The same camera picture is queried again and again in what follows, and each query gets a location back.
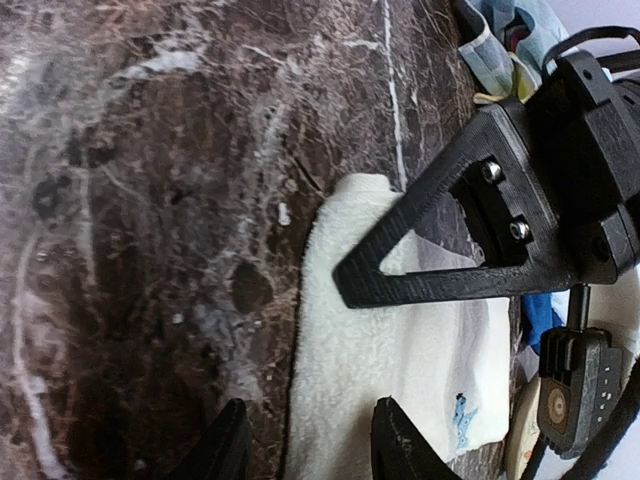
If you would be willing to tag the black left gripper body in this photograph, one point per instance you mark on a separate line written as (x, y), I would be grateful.
(570, 160)

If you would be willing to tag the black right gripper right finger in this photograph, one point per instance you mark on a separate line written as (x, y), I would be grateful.
(398, 450)

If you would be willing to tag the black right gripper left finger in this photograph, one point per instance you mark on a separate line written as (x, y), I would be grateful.
(224, 450)

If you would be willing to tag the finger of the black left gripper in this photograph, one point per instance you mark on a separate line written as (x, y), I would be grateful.
(476, 223)

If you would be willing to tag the cream white towel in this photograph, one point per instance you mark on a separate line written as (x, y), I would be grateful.
(446, 364)

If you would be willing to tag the yellow patterned towel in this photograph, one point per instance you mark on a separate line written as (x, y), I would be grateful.
(524, 84)

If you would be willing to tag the royal blue towel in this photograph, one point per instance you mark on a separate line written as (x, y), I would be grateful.
(543, 312)

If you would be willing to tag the blue grey towel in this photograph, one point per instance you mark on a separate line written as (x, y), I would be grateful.
(499, 34)

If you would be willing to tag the beige floral plate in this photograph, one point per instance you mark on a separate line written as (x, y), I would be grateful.
(524, 430)

